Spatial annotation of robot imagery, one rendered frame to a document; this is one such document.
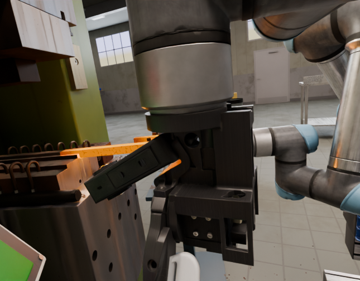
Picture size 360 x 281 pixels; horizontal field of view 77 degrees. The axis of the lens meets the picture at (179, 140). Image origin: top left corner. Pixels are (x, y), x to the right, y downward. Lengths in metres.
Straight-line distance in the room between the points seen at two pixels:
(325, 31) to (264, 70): 9.63
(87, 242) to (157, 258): 0.46
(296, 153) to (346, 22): 0.29
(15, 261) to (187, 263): 0.19
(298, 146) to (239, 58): 9.86
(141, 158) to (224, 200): 0.08
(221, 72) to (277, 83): 10.12
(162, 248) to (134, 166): 0.07
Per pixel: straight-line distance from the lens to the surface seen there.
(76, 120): 0.97
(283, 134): 0.60
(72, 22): 0.81
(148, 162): 0.19
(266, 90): 10.28
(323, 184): 0.60
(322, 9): 0.21
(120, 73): 12.68
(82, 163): 0.71
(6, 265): 0.31
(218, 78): 0.16
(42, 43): 0.66
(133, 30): 0.18
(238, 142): 0.17
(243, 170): 0.17
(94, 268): 0.68
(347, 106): 0.58
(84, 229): 0.61
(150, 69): 0.16
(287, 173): 0.64
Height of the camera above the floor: 1.15
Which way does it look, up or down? 14 degrees down
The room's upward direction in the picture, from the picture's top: 7 degrees counter-clockwise
